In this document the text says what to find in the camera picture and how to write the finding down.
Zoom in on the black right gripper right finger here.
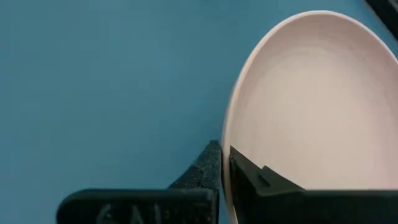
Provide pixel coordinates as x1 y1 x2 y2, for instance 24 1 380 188
229 145 398 224

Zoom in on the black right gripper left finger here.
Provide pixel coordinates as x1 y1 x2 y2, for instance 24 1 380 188
55 139 222 224

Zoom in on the pink plate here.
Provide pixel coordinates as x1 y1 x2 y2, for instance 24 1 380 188
221 10 398 224

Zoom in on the blue table mat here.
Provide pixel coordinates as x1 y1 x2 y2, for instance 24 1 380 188
0 0 398 224

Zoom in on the black metal table frame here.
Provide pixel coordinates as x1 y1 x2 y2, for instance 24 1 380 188
363 0 398 41

